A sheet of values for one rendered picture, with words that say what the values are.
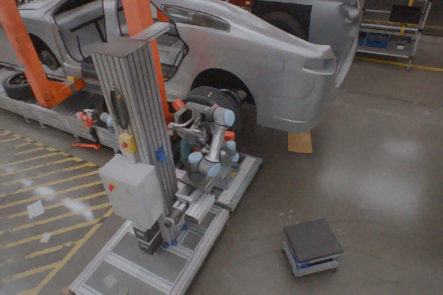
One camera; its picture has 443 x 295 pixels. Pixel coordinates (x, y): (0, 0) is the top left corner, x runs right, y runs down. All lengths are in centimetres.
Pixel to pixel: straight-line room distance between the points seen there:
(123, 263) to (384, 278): 225
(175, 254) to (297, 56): 201
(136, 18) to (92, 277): 219
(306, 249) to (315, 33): 287
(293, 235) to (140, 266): 133
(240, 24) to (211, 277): 228
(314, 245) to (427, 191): 171
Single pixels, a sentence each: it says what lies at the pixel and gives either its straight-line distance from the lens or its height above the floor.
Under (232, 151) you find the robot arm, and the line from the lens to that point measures 272.
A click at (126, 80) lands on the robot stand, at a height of 189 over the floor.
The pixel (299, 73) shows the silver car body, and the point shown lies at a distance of 289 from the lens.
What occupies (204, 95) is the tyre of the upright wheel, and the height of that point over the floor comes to 118.
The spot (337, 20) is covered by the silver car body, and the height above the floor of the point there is 134.
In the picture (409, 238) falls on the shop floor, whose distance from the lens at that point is 365.
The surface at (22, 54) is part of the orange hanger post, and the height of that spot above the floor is 131.
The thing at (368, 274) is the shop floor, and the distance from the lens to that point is 329.
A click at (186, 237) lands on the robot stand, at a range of 307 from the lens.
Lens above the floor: 273
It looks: 37 degrees down
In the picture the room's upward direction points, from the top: 4 degrees counter-clockwise
